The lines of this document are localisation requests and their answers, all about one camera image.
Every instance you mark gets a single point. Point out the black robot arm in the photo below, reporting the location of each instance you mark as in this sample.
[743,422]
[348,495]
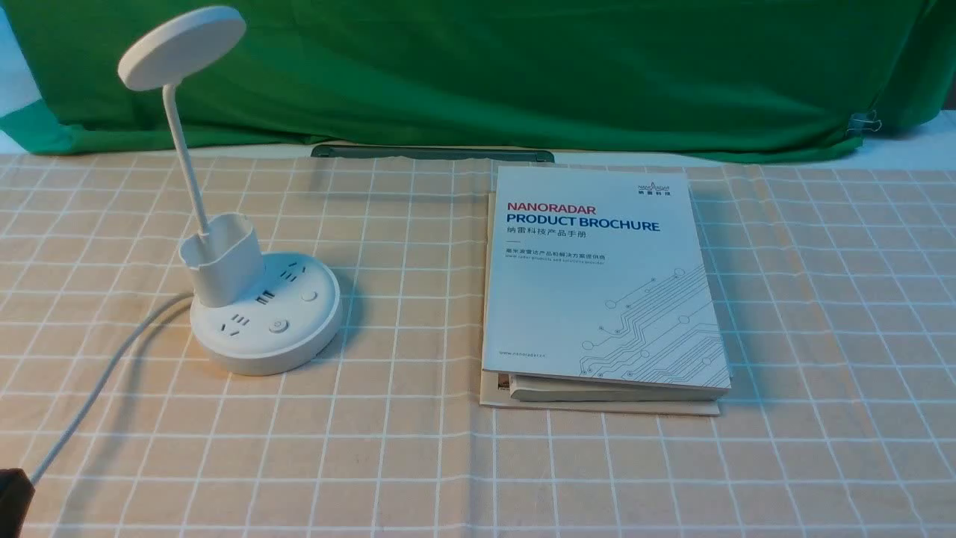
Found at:
[17,493]

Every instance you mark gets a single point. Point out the beige book under brochure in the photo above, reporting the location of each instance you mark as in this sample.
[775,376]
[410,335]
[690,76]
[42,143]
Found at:
[597,408]

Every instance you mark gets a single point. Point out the white Nanoradar product brochure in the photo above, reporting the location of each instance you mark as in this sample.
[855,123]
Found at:
[597,276]

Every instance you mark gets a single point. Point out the dark grey bar at table edge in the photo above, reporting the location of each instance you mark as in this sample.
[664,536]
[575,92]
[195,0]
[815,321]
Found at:
[348,151]

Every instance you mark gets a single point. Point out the green backdrop cloth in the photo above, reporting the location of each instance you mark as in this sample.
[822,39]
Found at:
[737,81]

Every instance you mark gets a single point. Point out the beige checkered tablecloth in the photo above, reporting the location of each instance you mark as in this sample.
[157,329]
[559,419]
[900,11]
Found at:
[835,288]

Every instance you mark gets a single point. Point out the metal binder clip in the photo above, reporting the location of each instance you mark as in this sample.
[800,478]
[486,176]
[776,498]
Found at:
[862,124]

